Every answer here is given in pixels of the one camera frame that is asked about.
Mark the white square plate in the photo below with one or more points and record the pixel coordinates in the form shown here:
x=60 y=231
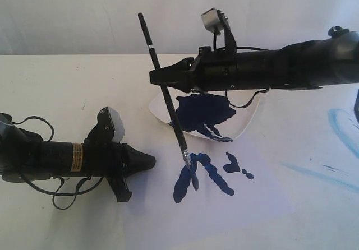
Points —
x=222 y=119

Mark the white paper sheet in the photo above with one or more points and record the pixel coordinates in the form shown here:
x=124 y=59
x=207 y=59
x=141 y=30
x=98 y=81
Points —
x=262 y=197

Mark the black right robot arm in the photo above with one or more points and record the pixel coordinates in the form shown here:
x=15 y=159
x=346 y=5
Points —
x=302 y=66

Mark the black paintbrush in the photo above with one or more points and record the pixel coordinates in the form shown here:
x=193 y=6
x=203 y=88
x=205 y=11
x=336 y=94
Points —
x=169 y=104

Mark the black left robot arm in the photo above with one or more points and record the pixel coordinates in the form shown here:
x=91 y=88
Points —
x=26 y=157

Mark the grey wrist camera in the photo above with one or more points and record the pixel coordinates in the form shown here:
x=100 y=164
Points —
x=215 y=21
x=110 y=126

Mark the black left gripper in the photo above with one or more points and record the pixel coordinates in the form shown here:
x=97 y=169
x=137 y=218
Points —
x=107 y=161

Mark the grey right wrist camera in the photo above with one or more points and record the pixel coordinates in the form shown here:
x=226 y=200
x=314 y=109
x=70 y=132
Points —
x=215 y=21

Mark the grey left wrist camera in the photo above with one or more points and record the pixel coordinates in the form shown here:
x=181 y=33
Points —
x=110 y=126

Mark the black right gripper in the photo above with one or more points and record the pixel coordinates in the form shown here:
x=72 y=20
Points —
x=211 y=70

